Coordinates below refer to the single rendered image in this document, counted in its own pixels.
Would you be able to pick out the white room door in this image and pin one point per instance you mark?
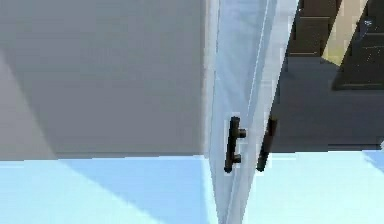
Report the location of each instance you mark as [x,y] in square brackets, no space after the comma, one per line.
[238,66]

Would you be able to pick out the dark brown shelf unit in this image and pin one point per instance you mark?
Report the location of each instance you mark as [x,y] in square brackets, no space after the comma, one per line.
[310,30]
[363,60]

